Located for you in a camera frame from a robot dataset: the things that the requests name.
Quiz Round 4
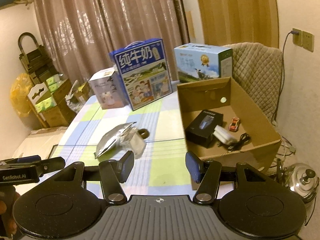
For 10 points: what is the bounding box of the beige wall socket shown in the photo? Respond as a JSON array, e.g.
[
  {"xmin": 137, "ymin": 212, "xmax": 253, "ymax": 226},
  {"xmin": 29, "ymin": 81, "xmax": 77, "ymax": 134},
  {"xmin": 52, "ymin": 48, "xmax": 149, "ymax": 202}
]
[
  {"xmin": 302, "ymin": 31, "xmax": 314, "ymax": 53},
  {"xmin": 291, "ymin": 28, "xmax": 303, "ymax": 47}
]

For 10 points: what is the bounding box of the white humidifier box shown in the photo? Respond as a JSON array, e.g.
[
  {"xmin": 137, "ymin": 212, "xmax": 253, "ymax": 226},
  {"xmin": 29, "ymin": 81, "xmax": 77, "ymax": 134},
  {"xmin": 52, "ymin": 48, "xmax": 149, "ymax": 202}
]
[{"xmin": 89, "ymin": 67, "xmax": 128, "ymax": 109}]

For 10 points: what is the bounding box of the small toy race car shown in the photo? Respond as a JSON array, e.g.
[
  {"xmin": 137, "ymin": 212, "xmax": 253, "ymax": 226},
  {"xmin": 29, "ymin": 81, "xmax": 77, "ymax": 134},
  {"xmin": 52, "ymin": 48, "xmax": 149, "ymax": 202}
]
[{"xmin": 228, "ymin": 117, "xmax": 241, "ymax": 132}]

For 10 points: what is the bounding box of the white power adapter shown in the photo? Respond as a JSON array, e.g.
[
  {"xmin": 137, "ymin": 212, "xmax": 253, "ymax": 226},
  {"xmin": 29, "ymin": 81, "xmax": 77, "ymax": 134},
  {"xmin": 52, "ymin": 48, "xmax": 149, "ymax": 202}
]
[{"xmin": 213, "ymin": 125, "xmax": 238, "ymax": 145}]

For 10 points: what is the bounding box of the black charger cable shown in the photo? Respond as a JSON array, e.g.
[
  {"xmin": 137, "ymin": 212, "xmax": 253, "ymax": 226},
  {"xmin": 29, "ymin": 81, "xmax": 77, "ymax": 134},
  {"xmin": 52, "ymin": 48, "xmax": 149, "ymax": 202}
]
[{"xmin": 271, "ymin": 29, "xmax": 299, "ymax": 124}]

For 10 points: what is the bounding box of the checkered bed sheet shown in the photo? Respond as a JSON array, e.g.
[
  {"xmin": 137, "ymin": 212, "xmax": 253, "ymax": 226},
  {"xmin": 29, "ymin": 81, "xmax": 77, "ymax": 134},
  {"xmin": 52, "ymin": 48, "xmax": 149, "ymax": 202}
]
[{"xmin": 15, "ymin": 80, "xmax": 241, "ymax": 201}]

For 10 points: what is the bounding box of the silver foil pouch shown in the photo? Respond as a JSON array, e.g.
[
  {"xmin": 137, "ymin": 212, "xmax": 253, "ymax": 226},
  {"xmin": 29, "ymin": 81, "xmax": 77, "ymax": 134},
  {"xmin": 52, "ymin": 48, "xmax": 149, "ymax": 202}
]
[{"xmin": 94, "ymin": 122, "xmax": 135, "ymax": 159}]

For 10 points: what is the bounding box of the cardboard box of tissues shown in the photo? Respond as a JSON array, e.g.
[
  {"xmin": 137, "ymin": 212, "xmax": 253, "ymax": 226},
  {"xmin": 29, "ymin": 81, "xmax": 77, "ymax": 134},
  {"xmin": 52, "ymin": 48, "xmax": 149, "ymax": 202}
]
[{"xmin": 27, "ymin": 74, "xmax": 76, "ymax": 127}]

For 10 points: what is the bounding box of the light blue milk carton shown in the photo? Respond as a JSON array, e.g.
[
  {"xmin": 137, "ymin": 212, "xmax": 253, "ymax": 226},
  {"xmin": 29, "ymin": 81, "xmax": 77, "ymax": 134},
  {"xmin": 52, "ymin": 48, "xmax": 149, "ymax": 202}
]
[{"xmin": 174, "ymin": 43, "xmax": 233, "ymax": 83}]

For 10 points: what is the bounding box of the dark brown hair scrunchie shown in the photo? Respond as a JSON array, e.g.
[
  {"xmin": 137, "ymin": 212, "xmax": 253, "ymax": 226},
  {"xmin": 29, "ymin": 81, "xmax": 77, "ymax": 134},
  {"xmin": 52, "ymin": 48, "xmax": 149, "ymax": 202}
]
[{"xmin": 138, "ymin": 128, "xmax": 150, "ymax": 139}]

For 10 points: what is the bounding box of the quilted beige chair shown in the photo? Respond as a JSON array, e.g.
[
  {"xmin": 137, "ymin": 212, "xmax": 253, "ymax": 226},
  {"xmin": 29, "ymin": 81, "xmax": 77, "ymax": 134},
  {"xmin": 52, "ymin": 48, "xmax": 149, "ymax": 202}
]
[{"xmin": 226, "ymin": 42, "xmax": 282, "ymax": 121}]

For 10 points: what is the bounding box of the black folding cart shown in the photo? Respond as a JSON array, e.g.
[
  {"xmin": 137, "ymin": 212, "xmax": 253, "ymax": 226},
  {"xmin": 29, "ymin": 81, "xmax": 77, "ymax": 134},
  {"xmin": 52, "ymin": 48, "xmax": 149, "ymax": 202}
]
[{"xmin": 18, "ymin": 32, "xmax": 58, "ymax": 85}]

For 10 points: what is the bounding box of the silver kettle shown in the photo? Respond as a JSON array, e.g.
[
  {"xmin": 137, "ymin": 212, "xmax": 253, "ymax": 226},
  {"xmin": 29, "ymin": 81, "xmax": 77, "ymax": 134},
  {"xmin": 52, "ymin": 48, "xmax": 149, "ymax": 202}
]
[{"xmin": 284, "ymin": 163, "xmax": 319, "ymax": 204}]

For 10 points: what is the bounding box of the clear bag with metal rack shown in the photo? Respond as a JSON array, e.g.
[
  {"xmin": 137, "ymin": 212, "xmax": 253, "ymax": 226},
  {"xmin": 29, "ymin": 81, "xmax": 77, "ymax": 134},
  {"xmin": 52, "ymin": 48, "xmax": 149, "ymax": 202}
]
[{"xmin": 121, "ymin": 127, "xmax": 146, "ymax": 159}]

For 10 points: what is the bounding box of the brown cardboard box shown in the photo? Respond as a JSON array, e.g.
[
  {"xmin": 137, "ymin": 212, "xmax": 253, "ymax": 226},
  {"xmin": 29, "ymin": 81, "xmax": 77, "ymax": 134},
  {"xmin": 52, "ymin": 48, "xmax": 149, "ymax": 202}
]
[{"xmin": 176, "ymin": 76, "xmax": 283, "ymax": 190}]

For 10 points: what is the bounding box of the left hand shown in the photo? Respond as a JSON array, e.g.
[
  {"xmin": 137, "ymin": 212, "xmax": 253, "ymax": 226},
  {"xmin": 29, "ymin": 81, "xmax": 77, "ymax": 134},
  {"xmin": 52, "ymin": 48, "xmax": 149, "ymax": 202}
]
[{"xmin": 1, "ymin": 185, "xmax": 20, "ymax": 239}]

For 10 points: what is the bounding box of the dark blue milk carton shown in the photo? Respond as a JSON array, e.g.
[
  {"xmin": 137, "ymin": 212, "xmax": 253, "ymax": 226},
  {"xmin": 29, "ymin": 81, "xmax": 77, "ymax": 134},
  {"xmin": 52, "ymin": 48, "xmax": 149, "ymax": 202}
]
[{"xmin": 110, "ymin": 38, "xmax": 172, "ymax": 111}]

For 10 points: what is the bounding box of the black shaver box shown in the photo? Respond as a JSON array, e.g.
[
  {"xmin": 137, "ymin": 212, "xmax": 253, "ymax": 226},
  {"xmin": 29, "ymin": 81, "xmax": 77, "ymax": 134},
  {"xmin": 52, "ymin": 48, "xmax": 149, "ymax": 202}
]
[{"xmin": 185, "ymin": 109, "xmax": 223, "ymax": 148}]

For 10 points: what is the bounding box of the yellow plastic bag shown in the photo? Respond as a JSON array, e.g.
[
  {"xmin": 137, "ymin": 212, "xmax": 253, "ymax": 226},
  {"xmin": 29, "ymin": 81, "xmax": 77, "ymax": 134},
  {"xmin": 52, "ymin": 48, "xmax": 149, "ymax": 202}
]
[{"xmin": 10, "ymin": 73, "xmax": 34, "ymax": 118}]

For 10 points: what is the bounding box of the beige curtain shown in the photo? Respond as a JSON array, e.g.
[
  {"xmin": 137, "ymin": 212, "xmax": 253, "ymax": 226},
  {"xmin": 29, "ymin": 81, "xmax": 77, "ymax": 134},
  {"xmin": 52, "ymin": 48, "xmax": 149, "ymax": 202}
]
[{"xmin": 34, "ymin": 0, "xmax": 189, "ymax": 81}]

